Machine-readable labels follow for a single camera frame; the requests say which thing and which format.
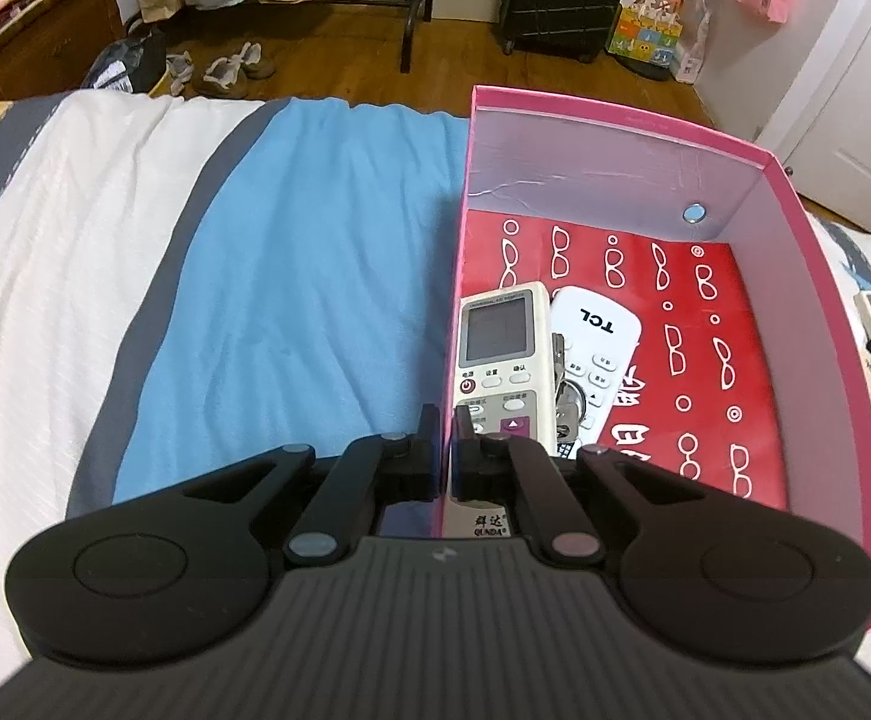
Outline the pink storage box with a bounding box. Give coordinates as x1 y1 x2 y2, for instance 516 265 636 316
453 86 871 557

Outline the white door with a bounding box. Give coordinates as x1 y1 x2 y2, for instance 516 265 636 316
758 0 871 232

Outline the wooden nightstand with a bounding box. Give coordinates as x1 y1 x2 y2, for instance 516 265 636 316
0 0 125 101

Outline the red patterned glasses cloth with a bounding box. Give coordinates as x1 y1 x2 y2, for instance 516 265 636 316
460 211 787 509

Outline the striped bed duvet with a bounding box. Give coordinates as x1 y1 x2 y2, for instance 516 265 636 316
0 91 871 684

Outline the pair of shoes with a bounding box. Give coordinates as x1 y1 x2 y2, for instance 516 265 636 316
166 43 276 99

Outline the cream Qunda remote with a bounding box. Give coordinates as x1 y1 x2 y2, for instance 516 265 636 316
441 280 560 540

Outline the colourful gift bag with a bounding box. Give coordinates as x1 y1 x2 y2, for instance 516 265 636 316
606 0 683 78

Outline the white TCL remote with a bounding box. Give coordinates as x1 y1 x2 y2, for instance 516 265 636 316
549 286 642 460

